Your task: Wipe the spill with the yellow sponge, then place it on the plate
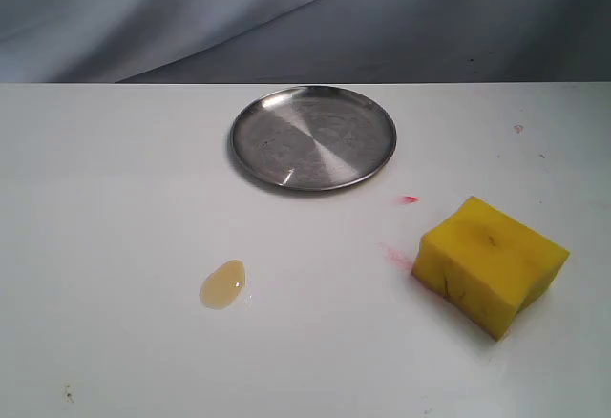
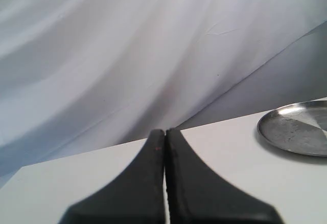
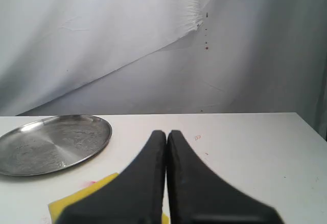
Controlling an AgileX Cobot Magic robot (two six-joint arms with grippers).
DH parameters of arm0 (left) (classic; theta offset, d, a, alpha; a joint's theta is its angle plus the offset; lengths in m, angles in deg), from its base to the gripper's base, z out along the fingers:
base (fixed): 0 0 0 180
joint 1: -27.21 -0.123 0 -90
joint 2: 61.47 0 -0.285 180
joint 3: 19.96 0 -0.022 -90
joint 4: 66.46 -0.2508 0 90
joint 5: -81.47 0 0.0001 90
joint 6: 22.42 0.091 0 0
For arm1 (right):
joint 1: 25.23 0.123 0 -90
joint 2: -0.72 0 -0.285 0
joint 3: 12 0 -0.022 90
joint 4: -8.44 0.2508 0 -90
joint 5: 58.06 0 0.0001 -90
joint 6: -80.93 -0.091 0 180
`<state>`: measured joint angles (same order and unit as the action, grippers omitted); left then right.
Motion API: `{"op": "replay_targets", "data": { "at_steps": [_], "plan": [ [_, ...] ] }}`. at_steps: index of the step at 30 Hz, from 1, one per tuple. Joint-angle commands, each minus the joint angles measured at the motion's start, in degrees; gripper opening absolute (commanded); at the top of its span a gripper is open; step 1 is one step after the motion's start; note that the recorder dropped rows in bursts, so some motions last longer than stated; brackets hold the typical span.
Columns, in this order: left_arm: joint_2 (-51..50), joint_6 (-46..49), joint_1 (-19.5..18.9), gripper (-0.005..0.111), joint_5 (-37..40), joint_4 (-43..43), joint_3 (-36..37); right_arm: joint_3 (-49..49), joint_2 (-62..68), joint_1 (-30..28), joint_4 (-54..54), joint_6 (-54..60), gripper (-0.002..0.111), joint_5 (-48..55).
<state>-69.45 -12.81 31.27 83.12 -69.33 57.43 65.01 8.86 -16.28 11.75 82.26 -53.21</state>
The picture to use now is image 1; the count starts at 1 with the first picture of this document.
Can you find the yellow sponge block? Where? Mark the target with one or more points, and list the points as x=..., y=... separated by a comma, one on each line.
x=488, y=265

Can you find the amber liquid spill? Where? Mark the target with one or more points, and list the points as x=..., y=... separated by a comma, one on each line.
x=223, y=286

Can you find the round stainless steel plate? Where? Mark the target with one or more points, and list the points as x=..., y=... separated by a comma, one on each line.
x=312, y=139

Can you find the grey backdrop cloth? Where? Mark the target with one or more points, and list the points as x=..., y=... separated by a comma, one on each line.
x=304, y=41

